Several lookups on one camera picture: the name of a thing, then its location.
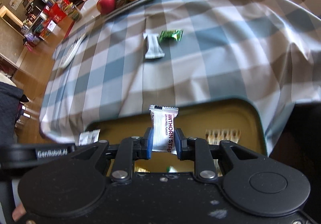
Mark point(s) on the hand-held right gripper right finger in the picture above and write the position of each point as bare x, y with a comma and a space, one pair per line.
177, 143

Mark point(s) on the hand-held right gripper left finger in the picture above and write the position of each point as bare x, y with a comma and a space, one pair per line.
149, 143

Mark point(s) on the white striped snack packet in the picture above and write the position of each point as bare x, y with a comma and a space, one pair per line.
160, 131

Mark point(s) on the gold-lined metal tin tray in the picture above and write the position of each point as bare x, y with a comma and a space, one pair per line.
195, 118

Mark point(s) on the yellow and silver snack packet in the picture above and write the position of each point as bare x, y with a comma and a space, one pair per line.
222, 136

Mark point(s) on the olive patterned snack packet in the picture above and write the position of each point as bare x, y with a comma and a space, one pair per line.
89, 137

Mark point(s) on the person's left hand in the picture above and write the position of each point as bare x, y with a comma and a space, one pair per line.
18, 215

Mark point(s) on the dark quilted cloth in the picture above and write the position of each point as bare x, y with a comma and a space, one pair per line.
10, 108

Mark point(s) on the blue grey checked tablecloth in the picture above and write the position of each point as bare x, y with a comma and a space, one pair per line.
200, 63

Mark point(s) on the long silver white snack packet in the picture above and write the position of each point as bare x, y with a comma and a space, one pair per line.
153, 48

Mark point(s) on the shiny green snack packet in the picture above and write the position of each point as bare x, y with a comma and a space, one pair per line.
171, 35

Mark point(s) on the white remote control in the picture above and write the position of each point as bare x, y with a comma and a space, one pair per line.
71, 52

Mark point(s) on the red gift box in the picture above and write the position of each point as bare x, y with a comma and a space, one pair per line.
56, 13

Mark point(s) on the red apple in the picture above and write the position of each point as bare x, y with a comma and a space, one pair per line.
105, 3

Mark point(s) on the glass jar with green label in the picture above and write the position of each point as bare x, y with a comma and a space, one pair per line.
74, 13

